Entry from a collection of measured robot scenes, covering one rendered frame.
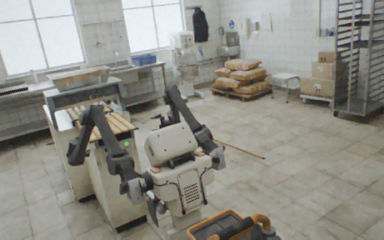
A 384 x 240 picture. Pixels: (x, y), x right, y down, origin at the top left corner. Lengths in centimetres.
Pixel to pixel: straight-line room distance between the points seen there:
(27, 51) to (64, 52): 63
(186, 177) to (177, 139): 17
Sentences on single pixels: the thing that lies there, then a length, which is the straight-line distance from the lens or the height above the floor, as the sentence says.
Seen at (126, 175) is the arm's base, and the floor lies 110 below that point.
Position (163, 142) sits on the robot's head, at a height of 122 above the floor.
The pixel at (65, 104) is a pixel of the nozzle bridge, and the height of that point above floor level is 105.
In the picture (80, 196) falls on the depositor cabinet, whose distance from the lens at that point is 339.
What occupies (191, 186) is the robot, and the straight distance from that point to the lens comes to 138.
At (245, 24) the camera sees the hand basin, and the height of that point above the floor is 135.
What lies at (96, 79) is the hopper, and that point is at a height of 123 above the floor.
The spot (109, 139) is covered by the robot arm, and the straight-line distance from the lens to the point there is 151.
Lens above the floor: 173
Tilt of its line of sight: 19 degrees down
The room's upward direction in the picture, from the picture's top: 7 degrees counter-clockwise
